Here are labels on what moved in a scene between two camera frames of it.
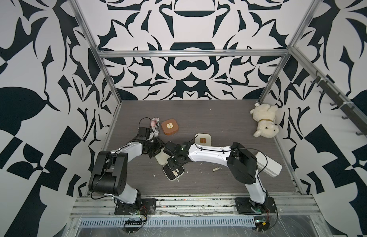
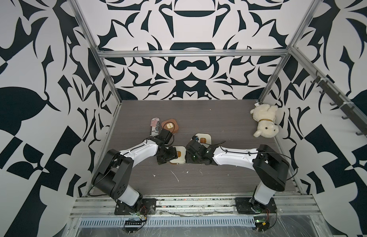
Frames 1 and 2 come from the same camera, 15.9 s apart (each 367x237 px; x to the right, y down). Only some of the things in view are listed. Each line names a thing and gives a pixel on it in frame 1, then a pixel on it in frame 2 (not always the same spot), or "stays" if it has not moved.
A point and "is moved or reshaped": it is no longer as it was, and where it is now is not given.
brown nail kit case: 170,127 stays
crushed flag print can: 155,126 stays
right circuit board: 261,223 stays
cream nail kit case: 203,139 stays
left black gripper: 159,143 -> 173,155
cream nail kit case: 162,158 is moved or reshaped
